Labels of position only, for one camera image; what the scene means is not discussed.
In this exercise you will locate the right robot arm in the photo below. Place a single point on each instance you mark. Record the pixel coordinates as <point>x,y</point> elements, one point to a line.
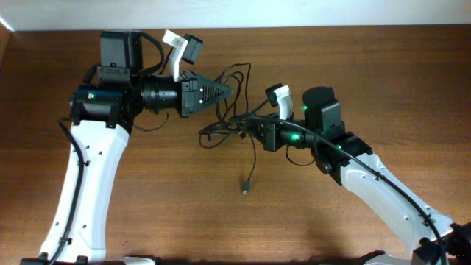
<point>429,236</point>

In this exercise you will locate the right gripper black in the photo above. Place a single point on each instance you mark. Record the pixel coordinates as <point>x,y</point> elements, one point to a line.
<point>271,133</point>

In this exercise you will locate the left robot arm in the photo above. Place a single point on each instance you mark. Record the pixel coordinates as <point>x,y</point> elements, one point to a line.
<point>101,119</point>

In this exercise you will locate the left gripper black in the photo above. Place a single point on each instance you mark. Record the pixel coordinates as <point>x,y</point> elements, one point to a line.
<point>188,93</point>

